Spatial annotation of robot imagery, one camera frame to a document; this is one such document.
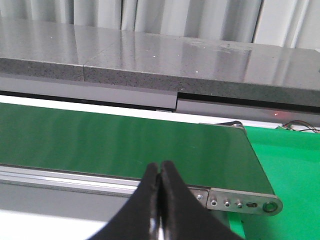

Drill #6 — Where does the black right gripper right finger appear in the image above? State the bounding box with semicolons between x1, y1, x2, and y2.
159;161;241;240

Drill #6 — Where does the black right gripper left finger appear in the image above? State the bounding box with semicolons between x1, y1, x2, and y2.
90;163;159;240

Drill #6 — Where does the green conveyor belt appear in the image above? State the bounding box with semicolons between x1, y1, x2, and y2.
0;103;273;194

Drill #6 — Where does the green plastic tray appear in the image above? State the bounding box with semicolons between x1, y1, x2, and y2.
228;126;320;240

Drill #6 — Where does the grey speckled stone counter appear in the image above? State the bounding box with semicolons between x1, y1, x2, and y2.
0;17;320;124

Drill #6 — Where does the white pleated curtain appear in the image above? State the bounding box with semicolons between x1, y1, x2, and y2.
0;0;320;50

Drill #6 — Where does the aluminium conveyor frame rail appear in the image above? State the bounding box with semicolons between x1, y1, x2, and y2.
0;120;284;216

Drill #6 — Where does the red black wire bundle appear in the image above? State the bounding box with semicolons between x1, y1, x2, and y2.
276;120;320;133

